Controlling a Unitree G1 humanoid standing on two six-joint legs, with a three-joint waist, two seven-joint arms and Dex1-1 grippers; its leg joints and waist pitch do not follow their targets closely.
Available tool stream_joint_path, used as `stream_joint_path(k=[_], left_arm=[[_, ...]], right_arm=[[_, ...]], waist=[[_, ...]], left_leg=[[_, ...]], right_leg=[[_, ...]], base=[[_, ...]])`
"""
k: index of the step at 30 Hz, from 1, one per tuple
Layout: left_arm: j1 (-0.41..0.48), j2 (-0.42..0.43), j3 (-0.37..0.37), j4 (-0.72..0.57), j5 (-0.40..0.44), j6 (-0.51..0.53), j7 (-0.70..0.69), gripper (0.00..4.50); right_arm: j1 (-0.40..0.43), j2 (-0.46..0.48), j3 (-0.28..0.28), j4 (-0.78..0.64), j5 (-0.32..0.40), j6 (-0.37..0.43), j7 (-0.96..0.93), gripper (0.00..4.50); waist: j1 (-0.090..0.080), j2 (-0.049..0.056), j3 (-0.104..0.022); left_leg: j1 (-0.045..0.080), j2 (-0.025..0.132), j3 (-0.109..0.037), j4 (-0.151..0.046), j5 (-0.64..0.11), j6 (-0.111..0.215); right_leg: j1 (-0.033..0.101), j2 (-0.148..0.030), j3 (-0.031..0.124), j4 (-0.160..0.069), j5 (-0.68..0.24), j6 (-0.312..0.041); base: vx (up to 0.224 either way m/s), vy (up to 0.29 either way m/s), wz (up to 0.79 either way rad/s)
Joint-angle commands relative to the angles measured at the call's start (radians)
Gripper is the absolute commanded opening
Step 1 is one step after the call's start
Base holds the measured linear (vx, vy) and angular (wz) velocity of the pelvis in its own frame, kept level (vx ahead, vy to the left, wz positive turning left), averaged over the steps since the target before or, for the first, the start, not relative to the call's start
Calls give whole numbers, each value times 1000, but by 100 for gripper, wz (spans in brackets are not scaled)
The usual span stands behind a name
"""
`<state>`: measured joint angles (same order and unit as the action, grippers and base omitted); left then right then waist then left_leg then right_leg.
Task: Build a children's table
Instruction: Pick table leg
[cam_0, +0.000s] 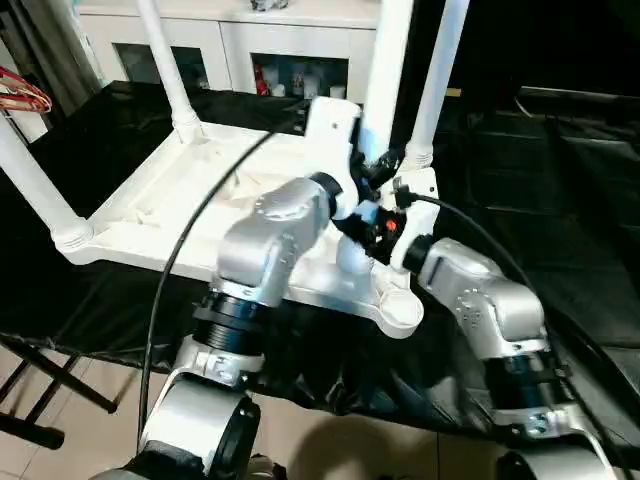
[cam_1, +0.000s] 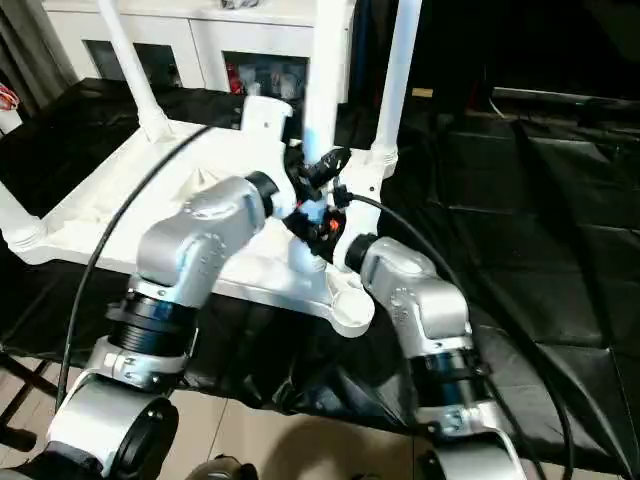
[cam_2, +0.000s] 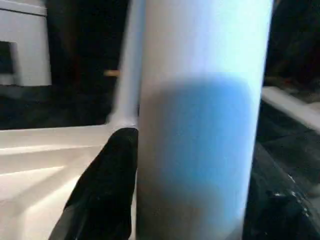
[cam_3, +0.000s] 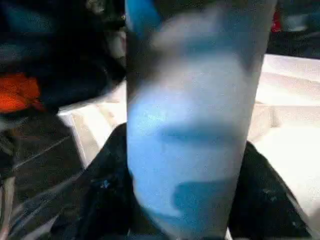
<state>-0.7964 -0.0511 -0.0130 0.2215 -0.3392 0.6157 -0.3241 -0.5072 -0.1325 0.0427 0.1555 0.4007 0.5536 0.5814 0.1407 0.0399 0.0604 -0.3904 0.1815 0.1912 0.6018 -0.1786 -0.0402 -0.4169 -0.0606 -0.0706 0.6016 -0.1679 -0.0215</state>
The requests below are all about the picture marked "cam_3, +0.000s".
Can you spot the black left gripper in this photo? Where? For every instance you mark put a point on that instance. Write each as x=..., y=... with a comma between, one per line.
x=62, y=50

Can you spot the black plastic mat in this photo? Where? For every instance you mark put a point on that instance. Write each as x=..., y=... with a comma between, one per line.
x=37, y=155

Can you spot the white plastic table leg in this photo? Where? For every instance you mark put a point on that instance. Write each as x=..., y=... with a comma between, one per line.
x=190, y=112

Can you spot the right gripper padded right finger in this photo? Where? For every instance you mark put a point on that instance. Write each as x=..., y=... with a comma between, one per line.
x=262, y=205

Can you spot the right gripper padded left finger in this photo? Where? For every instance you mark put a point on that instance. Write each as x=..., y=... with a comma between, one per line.
x=107, y=195

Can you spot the white plastic table top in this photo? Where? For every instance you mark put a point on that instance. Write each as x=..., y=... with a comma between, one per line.
x=287, y=112

